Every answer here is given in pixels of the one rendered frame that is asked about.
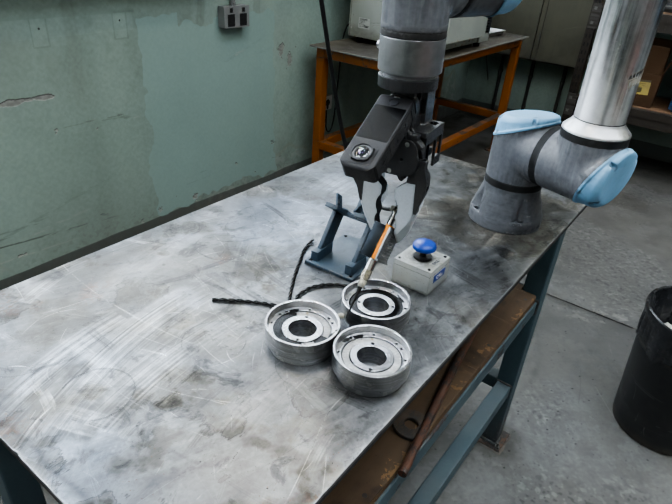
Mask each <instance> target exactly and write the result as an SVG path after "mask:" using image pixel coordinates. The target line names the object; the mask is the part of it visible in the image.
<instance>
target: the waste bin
mask: <svg viewBox="0 0 672 504"><path fill-rule="evenodd" d="M667 322H668V323H669V324H671V325H672V285H670V286H662V287H659V288H656V289H655V290H653V291H652V292H651V293H650V294H649V295H648V296H647V298H646V301H645V307H644V309H643V311H642V314H641V316H640V319H639V322H638V325H637V329H636V332H635V333H636V337H635V340H634V343H633V346H632V349H631V352H630V355H629V358H628V361H627V364H626V367H625V370H624V373H623V376H622V379H621V381H620V384H619V387H618V390H617V393H616V396H615V399H614V402H613V413H614V416H615V418H616V420H617V422H618V423H619V425H620V426H621V427H622V428H623V430H624V431H625V432H626V433H627V434H628V435H630V436H631V437H632V438H633V439H635V440H636V441H637V442H639V443H640V444H642V445H644V446H646V447H648V448H649V449H652V450H654V451H656V452H659V453H662V454H666V455H670V456H672V329H670V328H669V327H668V326H667V325H665V324H664V323H667Z"/></svg>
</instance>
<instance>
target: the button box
mask: <svg viewBox="0 0 672 504"><path fill-rule="evenodd" d="M419 254H420V253H419V252H417V251H415V250H414V249H413V247H412V245H411V246H410V247H409V248H407V249H406V250H404V251H403V252H402V253H400V254H399V255H397V256H396V257H395V258H394V263H393V270H392V277H391V280H392V281H394V282H397V283H399V284H401V285H403V286H406V287H408V288H410V289H412V290H415V291H417V292H419V293H421V294H423V295H426V296H427V295H428V294H429V293H431V292H432V291H433V290H434V289H435V288H436V287H437V286H439V285H440V284H441V283H442V282H443V281H444V280H445V279H446V277H447V272H448V267H449V262H450V257H449V256H447V255H444V254H442V253H439V252H437V251H435V252H434V253H431V254H427V256H426V257H421V256H420V255H419Z"/></svg>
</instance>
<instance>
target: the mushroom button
mask: <svg viewBox="0 0 672 504"><path fill-rule="evenodd" d="M412 247H413V249H414V250H415V251H417V252H419V253H420V254H419V255H420V256H421V257H426V256H427V254H431V253H434V252H435V251H436V249H437V246H436V243H435V242H434V241H432V240H430V239H426V238H419V239H416V240H415V241H414V242H413V245H412Z"/></svg>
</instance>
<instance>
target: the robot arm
mask: <svg viewBox="0 0 672 504"><path fill-rule="evenodd" d="M521 1H522V0H382V13H381V25H380V26H381V27H380V40H378V41H377V44H376V46H377V48H379V54H378V69H379V70H380V71H379V72H378V82H377V84H378V86H379V87H381V88H383V89H386V90H390V91H391V95H385V94H381V95H380V96H379V98H378V100H377V101H376V103H375V104H374V106H373V107H372V109H371V110H370V112H369V114H368V115H367V117H366V118H365V120H364V121H363V123H362V125H361V126H360V128H359V129H358V131H357V132H356V134H355V136H354V137H353V139H352V140H351V142H350V143H349V145H348V146H347V148H346V150H345V151H344V153H343V154H342V156H341V157H340V162H341V165H342V168H343V171H344V174H345V176H348V177H352V178H356V184H357V189H358V194H359V199H360V200H361V204H362V208H363V212H364V214H365V217H366V220H367V222H368V225H369V227H370V229H372V227H373V224H374V223H375V221H378V222H380V212H381V210H382V202H383V201H384V199H385V198H386V195H387V192H388V187H389V185H388V183H387V181H386V180H385V173H389V174H393V175H397V177H398V179H399V180H400V181H403V180H404V179H405V178H406V177H407V176H408V178H407V181H406V182H405V183H403V184H401V185H400V186H398V187H397V188H396V189H395V200H396V202H397V208H398V210H397V212H396V215H395V221H396V226H395V229H394V231H393V235H394V238H395V242H396V243H400V242H401V241H402V240H403V239H404V238H405V237H406V235H407V234H408V233H409V231H410V230H411V228H412V225H413V224H414V222H415V219H416V217H417V215H418V212H419V211H420V209H421V208H422V206H423V203H424V198H425V196H426V194H427V192H428V189H429V186H430V178H431V176H430V172H429V170H428V162H429V161H428V156H429V155H430V154H432V157H431V166H433V165H434V164H436V163H437V162H438V161H439V157H440V150H441V143H442V137H443V130H444V123H445V122H440V121H435V120H433V119H432V116H433V109H434V102H435V94H436V90H437V89H438V83H439V75H440V74H441V73H442V70H443V63H444V55H445V48H446V41H447V38H446V37H447V30H448V23H449V18H462V17H478V16H484V17H493V16H495V15H499V14H505V13H508V12H510V11H512V10H513V9H515V8H516V7H517V6H518V5H519V4H520V2H521ZM666 2H667V0H606V2H605V5H604V9H603V12H602V16H601V20H600V23H599V27H598V30H597V34H596V37H595V41H594V44H593V48H592V51H591V55H590V59H589V62H588V66H587V69H586V73H585V76H584V80H583V83H582V87H581V90H580V94H579V98H578V101H577V105H576V108H575V112H574V115H573V116H572V117H570V118H568V119H567V120H565V121H563V122H562V125H561V126H559V125H560V124H561V117H560V115H558V114H556V113H552V112H547V111H540V110H514V111H508V112H505V113H503V114H502V115H501V116H500V117H499V118H498V121H497V125H496V128H495V131H494V132H493V135H494V136H493V141H492V145H491V150H490V155H489V159H488V164H487V168H486V173H485V177H484V181H483V182H482V184H481V186H480V187H479V189H478V191H477V192H476V194H475V196H474V197H473V199H472V201H471V203H470V207H469V212H468V214H469V217H470V218H471V219H472V220H473V221H474V222H475V223H476V224H478V225H480V226H481V227H483V228H486V229H488V230H491V231H494V232H498V233H502V234H509V235H526V234H531V233H534V232H536V231H537V230H538V229H539V228H540V225H541V222H542V217H543V214H542V200H541V189H542V187H543V188H546V189H548V190H550V191H553V192H555V193H557V194H559V195H562V196H564V197H566V198H569V199H571V200H572V201H573V202H575V203H581V204H584V205H586V206H589V207H593V208H596V207H601V206H603V205H605V204H607V203H609V202H610V201H611V200H613V199H614V198H615V197H616V196H617V195H618V194H619V193H620V192H621V190H622V189H623V188H624V187H625V185H626V184H627V182H628V181H629V179H630V178H631V176H632V174H633V172H634V170H635V167H636V164H637V157H638V156H637V153H636V152H635V151H634V150H633V149H631V148H628V146H629V143H630V140H631V137H632V134H631V132H630V131H629V129H628V127H627V126H626V122H627V119H628V116H629V113H630V110H631V107H632V104H633V101H634V98H635V95H636V92H637V89H638V86H639V83H640V80H641V77H642V74H643V71H644V68H645V65H646V62H647V59H648V56H649V53H650V50H651V47H652V44H653V41H654V38H655V35H656V32H657V29H658V26H659V23H660V20H661V17H662V14H663V11H664V8H665V5H666ZM435 125H436V126H435ZM438 136H439V143H438V150H437V153H436V154H435V151H436V144H437V137H438ZM433 141H434V143H433V150H432V147H431V146H430V143H432V142H433ZM380 223H381V222H380Z"/></svg>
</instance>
